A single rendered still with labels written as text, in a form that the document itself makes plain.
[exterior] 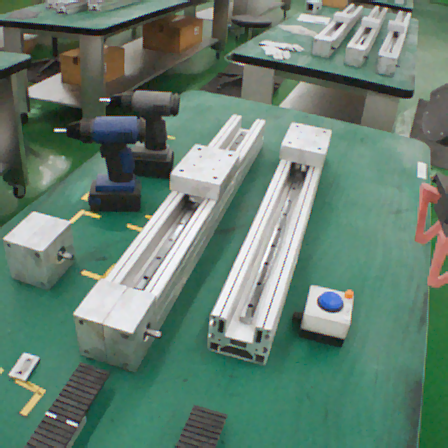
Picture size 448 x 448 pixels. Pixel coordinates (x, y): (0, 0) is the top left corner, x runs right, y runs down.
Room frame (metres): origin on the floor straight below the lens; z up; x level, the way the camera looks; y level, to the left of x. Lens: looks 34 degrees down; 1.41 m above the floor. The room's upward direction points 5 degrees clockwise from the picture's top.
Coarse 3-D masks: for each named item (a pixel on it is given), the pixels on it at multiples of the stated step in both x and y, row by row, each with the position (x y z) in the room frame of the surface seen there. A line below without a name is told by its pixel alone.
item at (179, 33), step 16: (336, 0) 4.38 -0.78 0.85; (176, 16) 4.91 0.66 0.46; (192, 16) 4.94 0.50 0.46; (144, 32) 4.47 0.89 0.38; (160, 32) 4.42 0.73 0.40; (176, 32) 4.38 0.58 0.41; (192, 32) 4.64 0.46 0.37; (112, 48) 3.61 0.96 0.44; (144, 48) 4.47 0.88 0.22; (160, 48) 4.42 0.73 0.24; (176, 48) 4.38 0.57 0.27; (64, 64) 3.38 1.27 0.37; (80, 64) 3.32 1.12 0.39; (112, 64) 3.50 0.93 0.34; (64, 80) 3.38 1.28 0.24; (80, 80) 3.32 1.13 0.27
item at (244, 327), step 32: (288, 192) 0.99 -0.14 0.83; (256, 224) 0.80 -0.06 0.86; (288, 224) 0.87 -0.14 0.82; (256, 256) 0.74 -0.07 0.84; (288, 256) 0.71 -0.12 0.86; (224, 288) 0.61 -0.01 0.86; (256, 288) 0.65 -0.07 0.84; (288, 288) 0.71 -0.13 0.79; (224, 320) 0.54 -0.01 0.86; (256, 320) 0.58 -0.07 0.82; (224, 352) 0.54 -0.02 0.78; (256, 352) 0.53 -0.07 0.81
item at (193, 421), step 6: (192, 420) 0.38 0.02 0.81; (198, 420) 0.38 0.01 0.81; (204, 420) 0.38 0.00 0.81; (192, 426) 0.37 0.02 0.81; (198, 426) 0.37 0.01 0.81; (204, 426) 0.37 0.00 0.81; (210, 426) 0.38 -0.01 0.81; (216, 426) 0.38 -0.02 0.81; (222, 426) 0.38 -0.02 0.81; (210, 432) 0.37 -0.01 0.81; (216, 432) 0.37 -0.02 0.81
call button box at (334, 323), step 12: (312, 288) 0.66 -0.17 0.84; (324, 288) 0.66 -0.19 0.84; (312, 300) 0.62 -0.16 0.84; (348, 300) 0.63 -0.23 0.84; (300, 312) 0.63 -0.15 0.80; (312, 312) 0.59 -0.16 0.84; (324, 312) 0.60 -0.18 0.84; (336, 312) 0.60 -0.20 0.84; (348, 312) 0.60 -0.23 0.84; (312, 324) 0.59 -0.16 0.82; (324, 324) 0.58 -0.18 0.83; (336, 324) 0.58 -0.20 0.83; (348, 324) 0.57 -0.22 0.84; (300, 336) 0.59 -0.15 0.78; (312, 336) 0.58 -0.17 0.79; (324, 336) 0.58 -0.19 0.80; (336, 336) 0.58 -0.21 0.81
